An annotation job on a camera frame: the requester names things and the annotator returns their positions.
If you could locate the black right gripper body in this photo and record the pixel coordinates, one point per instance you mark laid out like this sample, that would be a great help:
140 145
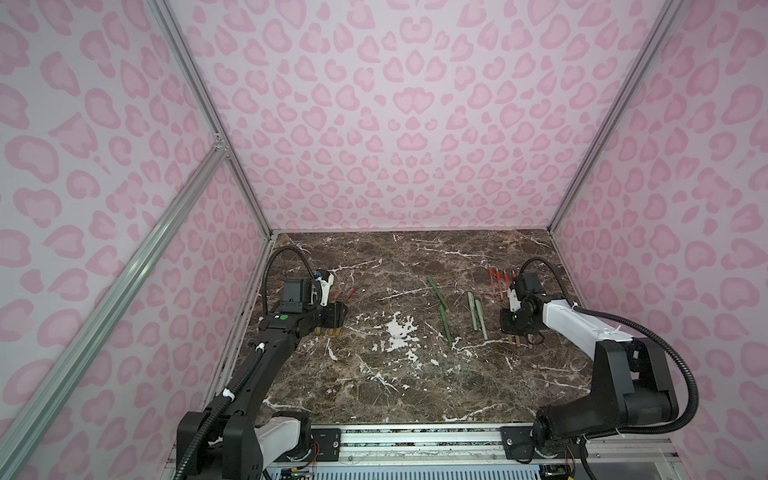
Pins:
516 323

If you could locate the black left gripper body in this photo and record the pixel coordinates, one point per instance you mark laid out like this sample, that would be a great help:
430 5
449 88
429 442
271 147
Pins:
328 316

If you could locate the dark green pen short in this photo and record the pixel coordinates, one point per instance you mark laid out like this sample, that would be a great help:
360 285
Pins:
442 312

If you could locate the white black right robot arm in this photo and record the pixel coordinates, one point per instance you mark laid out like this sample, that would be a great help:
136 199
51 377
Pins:
631 384

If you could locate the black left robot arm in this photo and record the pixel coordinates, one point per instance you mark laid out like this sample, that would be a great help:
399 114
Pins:
252 384

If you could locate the light green pen right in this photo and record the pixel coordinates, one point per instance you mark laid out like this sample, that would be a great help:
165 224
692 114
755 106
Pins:
479 311

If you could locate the light green pen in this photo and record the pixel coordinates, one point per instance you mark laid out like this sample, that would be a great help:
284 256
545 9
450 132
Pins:
479 311
473 312

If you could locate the light green pen left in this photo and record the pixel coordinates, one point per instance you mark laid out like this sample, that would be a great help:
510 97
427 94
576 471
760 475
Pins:
473 312

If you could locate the dark green pen long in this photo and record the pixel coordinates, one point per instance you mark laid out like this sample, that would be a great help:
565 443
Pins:
437 291

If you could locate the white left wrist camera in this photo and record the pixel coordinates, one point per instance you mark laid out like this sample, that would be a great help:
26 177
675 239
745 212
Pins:
325 280

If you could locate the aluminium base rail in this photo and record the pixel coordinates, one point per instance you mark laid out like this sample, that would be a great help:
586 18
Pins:
470 451

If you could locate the aluminium frame diagonal left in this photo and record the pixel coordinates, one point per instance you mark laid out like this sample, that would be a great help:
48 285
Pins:
38 414

